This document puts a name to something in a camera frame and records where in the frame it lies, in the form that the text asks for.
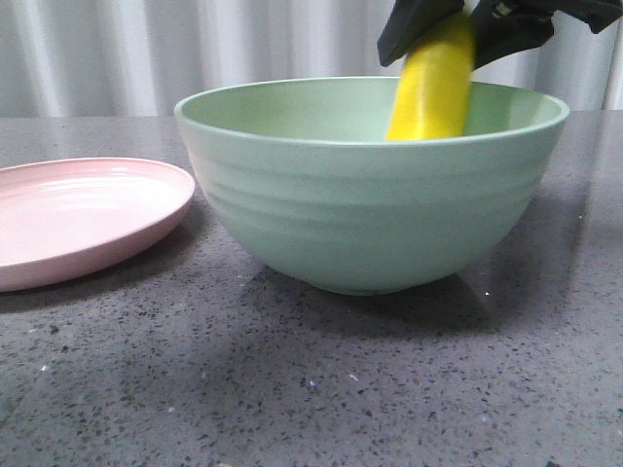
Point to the green bowl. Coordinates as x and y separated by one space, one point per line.
300 174

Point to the pink plate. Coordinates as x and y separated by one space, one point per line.
68 218

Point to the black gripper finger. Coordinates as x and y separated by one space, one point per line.
503 28
409 21

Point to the yellow banana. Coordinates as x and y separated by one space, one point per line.
433 90

